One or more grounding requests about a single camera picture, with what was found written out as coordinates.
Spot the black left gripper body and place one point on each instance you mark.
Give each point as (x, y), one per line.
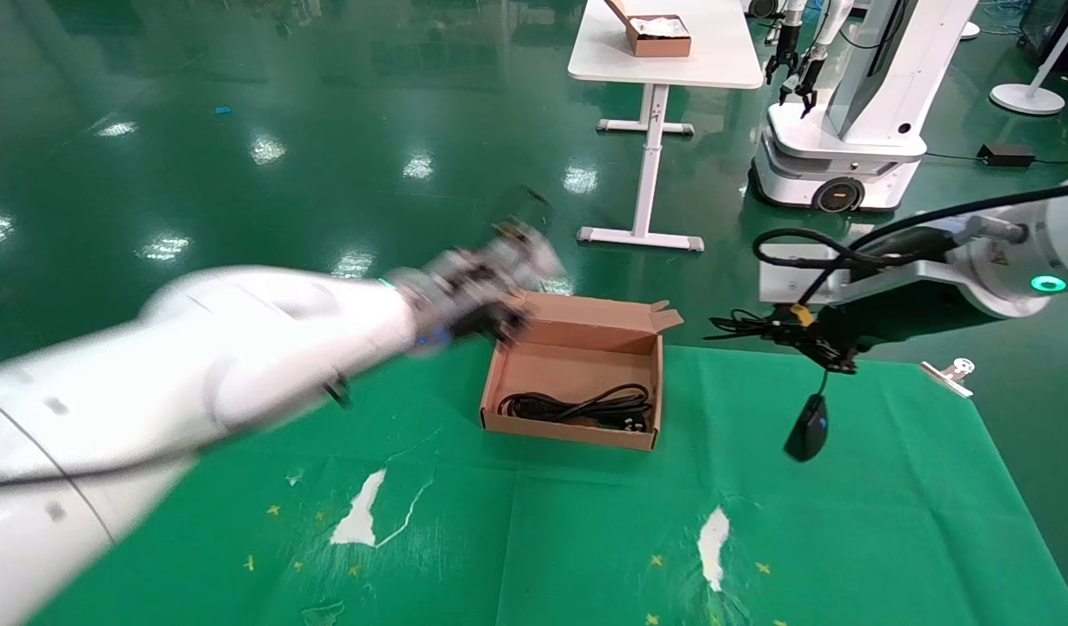
(473, 317)

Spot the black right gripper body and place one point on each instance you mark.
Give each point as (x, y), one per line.
(891, 317)

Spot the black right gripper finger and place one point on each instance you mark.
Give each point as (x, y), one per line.
(838, 358)
(808, 332)

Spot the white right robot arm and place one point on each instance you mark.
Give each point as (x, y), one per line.
(1047, 243)

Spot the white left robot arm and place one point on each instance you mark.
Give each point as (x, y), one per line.
(195, 365)

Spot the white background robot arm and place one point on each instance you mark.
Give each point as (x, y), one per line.
(812, 74)
(784, 52)

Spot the open brown cardboard box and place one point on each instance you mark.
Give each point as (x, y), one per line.
(577, 365)

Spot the cardboard box with white contents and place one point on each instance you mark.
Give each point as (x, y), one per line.
(660, 45)

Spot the silver binder clip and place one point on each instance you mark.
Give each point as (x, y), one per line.
(947, 378)

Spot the white wheeled robot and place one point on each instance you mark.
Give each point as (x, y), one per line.
(847, 148)

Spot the black power adapter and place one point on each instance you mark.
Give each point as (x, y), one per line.
(1006, 156)

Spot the green table cloth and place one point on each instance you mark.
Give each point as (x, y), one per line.
(586, 522)

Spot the white round-base stand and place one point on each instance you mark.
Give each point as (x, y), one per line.
(1025, 100)

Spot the white table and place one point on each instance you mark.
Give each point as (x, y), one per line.
(673, 69)

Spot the black cabinet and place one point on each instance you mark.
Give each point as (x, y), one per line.
(1034, 22)

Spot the clear tape scrap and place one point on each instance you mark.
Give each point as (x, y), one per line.
(325, 614)

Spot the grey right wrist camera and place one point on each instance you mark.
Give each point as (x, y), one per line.
(795, 283)

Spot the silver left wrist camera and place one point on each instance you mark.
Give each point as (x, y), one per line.
(517, 261)

